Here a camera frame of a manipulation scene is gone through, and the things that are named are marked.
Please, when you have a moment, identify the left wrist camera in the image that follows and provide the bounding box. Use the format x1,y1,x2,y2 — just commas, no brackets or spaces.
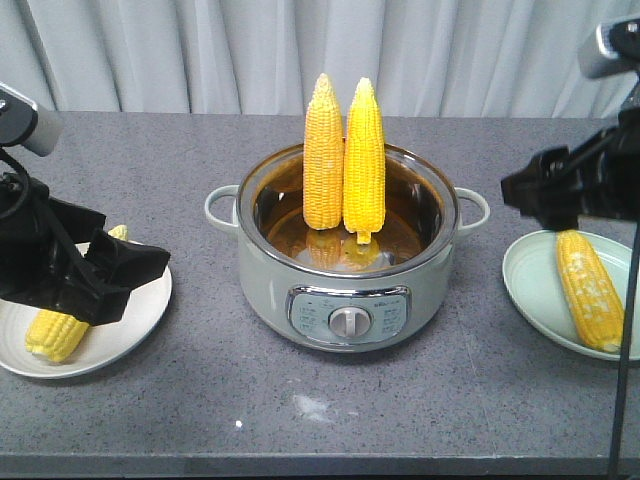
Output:
0,83,63,157

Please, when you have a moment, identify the white round plate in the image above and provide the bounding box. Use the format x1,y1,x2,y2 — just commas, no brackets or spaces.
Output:
0,268,172,379

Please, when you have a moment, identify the light green round plate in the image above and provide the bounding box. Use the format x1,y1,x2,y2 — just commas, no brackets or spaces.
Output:
502,230,639,363

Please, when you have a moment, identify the light green electric cooking pot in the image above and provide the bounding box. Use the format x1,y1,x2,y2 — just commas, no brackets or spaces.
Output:
205,145,490,352

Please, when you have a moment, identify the white-speckled yellow corn cob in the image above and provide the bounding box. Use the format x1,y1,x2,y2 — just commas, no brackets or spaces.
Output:
556,230,624,354

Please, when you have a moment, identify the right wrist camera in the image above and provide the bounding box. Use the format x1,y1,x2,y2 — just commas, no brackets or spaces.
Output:
578,16,639,79

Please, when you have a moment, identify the pale yellow corn cob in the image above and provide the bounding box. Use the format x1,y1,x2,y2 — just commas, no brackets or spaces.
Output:
24,223,130,365

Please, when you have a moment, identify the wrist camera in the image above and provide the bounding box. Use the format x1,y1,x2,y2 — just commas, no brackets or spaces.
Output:
578,16,639,79
0,83,63,157

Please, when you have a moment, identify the grey pleated curtain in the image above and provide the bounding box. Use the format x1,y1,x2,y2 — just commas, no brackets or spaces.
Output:
1,1,639,118

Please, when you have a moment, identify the orange-yellow corn cob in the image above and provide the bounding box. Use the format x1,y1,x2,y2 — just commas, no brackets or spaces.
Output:
303,73,344,230

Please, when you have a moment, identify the bright yellow corn cob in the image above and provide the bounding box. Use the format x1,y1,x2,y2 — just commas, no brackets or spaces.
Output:
343,77,386,245

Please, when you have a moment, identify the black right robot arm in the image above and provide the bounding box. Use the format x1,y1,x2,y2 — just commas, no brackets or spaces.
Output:
501,87,639,231

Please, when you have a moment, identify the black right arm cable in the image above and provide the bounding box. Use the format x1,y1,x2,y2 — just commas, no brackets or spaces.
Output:
605,219,640,480

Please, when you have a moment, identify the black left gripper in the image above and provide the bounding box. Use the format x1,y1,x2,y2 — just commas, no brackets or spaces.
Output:
1,172,170,325

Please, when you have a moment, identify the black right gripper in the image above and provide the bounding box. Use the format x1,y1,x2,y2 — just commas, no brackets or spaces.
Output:
500,108,639,231

